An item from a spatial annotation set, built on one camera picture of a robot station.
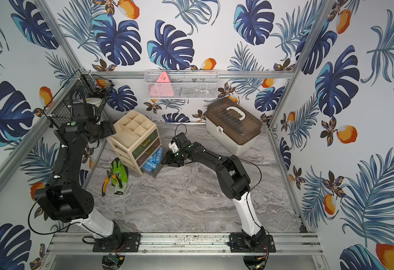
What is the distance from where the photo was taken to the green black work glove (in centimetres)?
91

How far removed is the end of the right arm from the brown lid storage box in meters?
0.30

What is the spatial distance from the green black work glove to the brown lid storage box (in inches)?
23.1

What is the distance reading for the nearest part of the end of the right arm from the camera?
732mm

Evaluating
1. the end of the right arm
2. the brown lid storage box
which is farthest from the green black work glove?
the brown lid storage box

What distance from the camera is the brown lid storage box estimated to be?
3.12ft
